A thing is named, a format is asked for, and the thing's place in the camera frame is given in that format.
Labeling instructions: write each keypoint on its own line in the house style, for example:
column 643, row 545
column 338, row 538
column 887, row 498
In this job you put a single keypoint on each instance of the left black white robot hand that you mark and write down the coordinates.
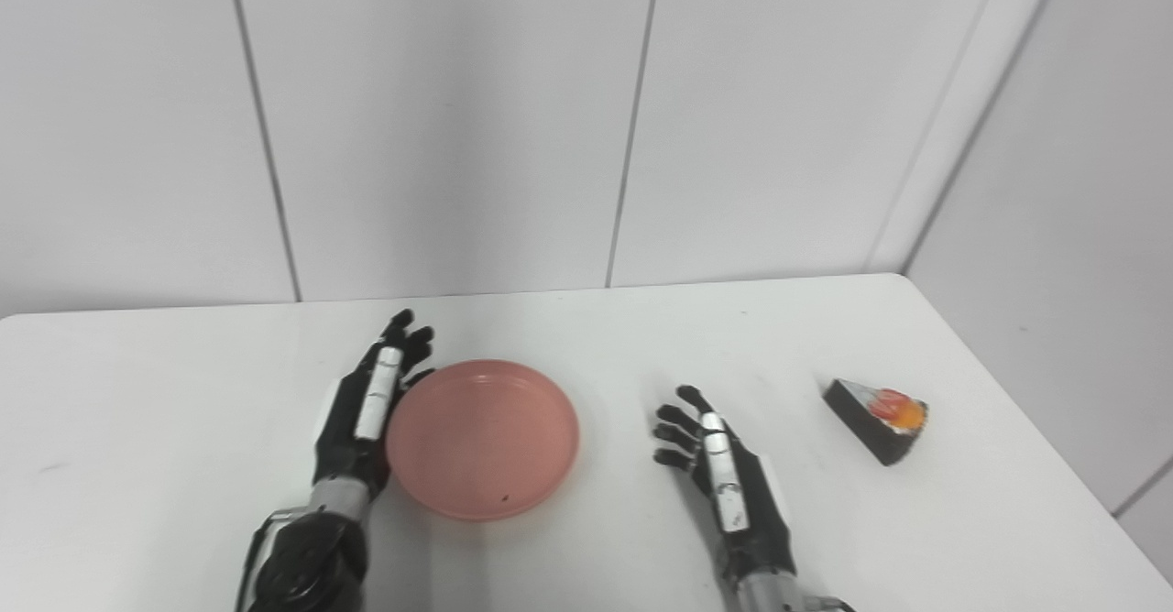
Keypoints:
column 362, row 410

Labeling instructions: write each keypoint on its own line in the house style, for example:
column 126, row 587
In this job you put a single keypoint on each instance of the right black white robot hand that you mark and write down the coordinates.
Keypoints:
column 733, row 493

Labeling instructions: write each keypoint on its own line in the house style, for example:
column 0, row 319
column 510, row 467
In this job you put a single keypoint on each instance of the pink round plate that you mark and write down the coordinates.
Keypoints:
column 483, row 440

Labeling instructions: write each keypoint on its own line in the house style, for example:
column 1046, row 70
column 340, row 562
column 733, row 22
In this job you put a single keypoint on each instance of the chocolate cake slice with fruit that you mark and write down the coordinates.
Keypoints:
column 878, row 418

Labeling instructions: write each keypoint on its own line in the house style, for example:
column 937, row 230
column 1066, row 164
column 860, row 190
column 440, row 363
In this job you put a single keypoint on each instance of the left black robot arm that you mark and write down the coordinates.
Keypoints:
column 312, row 552

